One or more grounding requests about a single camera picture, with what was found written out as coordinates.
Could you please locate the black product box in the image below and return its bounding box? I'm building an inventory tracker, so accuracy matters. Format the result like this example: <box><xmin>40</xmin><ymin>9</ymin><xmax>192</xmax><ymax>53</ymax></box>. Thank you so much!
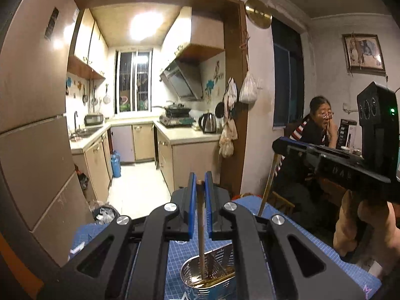
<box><xmin>336</xmin><ymin>118</ymin><xmax>357</xmax><ymax>151</ymax></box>

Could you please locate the range hood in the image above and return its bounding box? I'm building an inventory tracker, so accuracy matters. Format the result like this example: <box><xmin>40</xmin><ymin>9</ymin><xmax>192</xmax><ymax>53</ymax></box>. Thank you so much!
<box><xmin>160</xmin><ymin>60</ymin><xmax>204</xmax><ymax>101</ymax></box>

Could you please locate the operator right hand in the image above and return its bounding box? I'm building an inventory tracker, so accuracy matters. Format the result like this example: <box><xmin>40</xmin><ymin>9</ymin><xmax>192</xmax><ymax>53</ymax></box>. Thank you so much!
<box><xmin>332</xmin><ymin>188</ymin><xmax>400</xmax><ymax>272</ymax></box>

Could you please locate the round brass wall clock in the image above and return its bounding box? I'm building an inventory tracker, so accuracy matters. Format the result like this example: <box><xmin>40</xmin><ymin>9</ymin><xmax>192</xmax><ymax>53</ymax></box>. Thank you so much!
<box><xmin>245</xmin><ymin>0</ymin><xmax>273</xmax><ymax>29</ymax></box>

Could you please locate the chopstick inside holder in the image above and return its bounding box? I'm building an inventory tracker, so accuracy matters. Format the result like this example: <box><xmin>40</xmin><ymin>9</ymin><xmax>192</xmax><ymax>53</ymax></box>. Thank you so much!
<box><xmin>192</xmin><ymin>270</ymin><xmax>235</xmax><ymax>288</ymax></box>

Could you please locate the framed wall picture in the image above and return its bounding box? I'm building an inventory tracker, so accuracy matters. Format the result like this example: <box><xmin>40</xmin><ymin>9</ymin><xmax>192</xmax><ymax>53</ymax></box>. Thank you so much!
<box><xmin>342</xmin><ymin>32</ymin><xmax>386</xmax><ymax>75</ymax></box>

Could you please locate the blue grid star tablecloth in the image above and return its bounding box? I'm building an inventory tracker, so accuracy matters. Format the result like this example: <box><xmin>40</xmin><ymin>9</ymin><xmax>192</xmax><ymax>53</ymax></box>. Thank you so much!
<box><xmin>68</xmin><ymin>194</ymin><xmax>383</xmax><ymax>300</ymax></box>

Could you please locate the electric kettle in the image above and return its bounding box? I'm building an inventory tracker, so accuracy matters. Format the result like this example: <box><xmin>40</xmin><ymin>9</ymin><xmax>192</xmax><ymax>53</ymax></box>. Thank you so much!
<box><xmin>198</xmin><ymin>112</ymin><xmax>217</xmax><ymax>134</ymax></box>

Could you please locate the seated woman with glasses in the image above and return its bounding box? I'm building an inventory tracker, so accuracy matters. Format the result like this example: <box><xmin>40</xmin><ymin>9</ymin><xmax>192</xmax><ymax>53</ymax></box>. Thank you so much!
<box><xmin>273</xmin><ymin>95</ymin><xmax>338</xmax><ymax>192</ymax></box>

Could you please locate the blue perforated utensil holder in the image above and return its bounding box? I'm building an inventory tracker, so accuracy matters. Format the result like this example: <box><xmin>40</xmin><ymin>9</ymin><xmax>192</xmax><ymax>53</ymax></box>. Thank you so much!
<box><xmin>180</xmin><ymin>244</ymin><xmax>237</xmax><ymax>299</ymax></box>

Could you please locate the light bamboo chopstick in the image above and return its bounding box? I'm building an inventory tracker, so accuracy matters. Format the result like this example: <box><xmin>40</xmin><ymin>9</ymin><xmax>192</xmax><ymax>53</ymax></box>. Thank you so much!
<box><xmin>196</xmin><ymin>180</ymin><xmax>206</xmax><ymax>279</ymax></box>

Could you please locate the blue water jug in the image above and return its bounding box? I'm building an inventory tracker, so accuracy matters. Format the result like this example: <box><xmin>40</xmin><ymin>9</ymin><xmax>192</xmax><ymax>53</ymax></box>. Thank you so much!
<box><xmin>110</xmin><ymin>151</ymin><xmax>121</xmax><ymax>178</ymax></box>

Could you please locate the kitchen window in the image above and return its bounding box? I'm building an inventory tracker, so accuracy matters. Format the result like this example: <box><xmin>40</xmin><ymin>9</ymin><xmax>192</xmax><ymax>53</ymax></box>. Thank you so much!
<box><xmin>114</xmin><ymin>49</ymin><xmax>153</xmax><ymax>114</ymax></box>

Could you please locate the black wok on stove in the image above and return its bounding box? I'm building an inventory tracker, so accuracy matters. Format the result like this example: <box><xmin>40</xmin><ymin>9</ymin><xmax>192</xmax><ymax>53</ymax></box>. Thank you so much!
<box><xmin>152</xmin><ymin>103</ymin><xmax>191</xmax><ymax>118</ymax></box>

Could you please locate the silver multi-door refrigerator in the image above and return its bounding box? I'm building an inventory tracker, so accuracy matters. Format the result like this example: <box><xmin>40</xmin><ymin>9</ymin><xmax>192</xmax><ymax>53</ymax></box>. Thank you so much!
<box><xmin>1</xmin><ymin>0</ymin><xmax>92</xmax><ymax>266</ymax></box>

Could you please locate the dark curtained window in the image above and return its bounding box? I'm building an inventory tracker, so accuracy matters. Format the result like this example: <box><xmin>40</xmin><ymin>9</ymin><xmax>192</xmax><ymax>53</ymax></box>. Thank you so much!
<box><xmin>271</xmin><ymin>18</ymin><xmax>305</xmax><ymax>127</ymax></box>

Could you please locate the hanging white plastic bag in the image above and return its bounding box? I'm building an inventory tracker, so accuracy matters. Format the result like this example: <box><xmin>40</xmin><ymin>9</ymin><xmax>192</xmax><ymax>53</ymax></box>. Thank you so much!
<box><xmin>239</xmin><ymin>71</ymin><xmax>258</xmax><ymax>104</ymax></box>

